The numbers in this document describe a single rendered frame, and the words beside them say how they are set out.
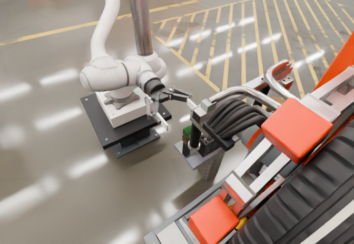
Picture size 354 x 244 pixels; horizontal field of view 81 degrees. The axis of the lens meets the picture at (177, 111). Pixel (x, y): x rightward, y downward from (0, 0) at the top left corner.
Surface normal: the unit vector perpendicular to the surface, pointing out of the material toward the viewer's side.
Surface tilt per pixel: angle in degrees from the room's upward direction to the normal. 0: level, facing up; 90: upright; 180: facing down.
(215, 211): 0
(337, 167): 36
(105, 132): 0
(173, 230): 0
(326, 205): 45
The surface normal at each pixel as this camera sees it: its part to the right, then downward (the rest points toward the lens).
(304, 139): -0.44, -0.33
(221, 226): 0.03, -0.68
